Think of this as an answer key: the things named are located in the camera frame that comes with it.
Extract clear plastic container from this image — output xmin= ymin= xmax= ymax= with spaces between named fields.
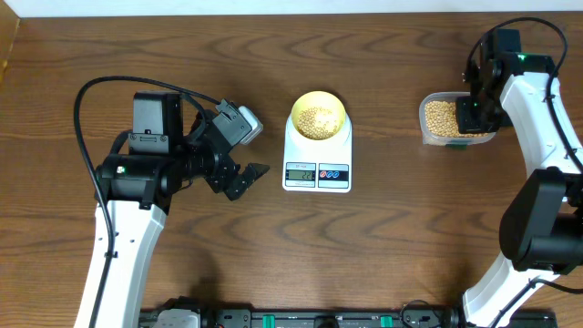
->
xmin=419 ymin=92 xmax=496 ymax=147

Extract left black cable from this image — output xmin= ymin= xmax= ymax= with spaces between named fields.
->
xmin=73 ymin=75 xmax=222 ymax=328

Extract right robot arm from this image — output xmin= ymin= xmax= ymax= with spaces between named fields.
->
xmin=444 ymin=24 xmax=582 ymax=327

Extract black cable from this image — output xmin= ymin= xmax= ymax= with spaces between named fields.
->
xmin=464 ymin=16 xmax=583 ymax=328
xmin=73 ymin=75 xmax=222 ymax=328

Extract white digital kitchen scale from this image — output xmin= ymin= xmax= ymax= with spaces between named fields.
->
xmin=281 ymin=115 xmax=353 ymax=193

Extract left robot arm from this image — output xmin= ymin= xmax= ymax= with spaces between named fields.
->
xmin=75 ymin=91 xmax=269 ymax=327

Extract soybeans pile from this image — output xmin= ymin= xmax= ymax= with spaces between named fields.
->
xmin=424 ymin=100 xmax=486 ymax=138

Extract right black cable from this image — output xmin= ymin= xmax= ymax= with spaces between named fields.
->
xmin=464 ymin=16 xmax=583 ymax=328

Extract yellow bowl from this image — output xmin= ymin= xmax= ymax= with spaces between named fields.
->
xmin=291 ymin=91 xmax=346 ymax=136

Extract soybeans in bowl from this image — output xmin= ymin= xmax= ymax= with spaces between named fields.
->
xmin=297 ymin=107 xmax=343 ymax=140

